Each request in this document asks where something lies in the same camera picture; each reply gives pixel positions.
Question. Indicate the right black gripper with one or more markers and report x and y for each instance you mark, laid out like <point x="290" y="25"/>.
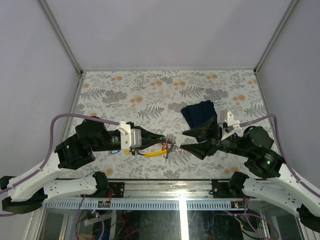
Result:
<point x="200" y="149"/>

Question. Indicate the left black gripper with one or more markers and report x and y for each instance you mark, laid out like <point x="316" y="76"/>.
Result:
<point x="148" y="139"/>

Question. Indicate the red key tag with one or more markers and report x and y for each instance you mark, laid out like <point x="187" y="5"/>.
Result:
<point x="164" y="146"/>

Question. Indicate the metal keyring with yellow handle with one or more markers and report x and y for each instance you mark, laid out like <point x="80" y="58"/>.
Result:
<point x="171" y="147"/>

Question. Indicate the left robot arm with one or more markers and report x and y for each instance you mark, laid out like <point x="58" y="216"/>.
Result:
<point x="30" y="190"/>

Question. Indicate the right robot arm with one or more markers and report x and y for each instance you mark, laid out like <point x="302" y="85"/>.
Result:
<point x="294" y="194"/>

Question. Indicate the dark blue folded cloth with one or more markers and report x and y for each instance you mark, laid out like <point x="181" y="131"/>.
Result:
<point x="197" y="114"/>

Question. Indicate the blue key tag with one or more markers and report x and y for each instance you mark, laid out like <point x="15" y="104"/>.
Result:
<point x="114" y="152"/>

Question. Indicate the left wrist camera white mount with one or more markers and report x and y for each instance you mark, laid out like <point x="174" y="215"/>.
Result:
<point x="130" y="137"/>

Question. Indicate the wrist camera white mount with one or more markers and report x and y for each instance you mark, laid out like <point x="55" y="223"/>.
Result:
<point x="130" y="137"/>
<point x="227" y="123"/>

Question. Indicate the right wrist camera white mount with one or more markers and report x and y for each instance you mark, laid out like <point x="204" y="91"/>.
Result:
<point x="227" y="123"/>

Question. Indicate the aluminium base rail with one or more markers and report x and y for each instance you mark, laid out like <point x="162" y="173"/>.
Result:
<point x="138" y="189"/>

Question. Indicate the slotted grey cable duct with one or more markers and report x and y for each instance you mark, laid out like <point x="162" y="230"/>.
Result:
<point x="74" y="204"/>

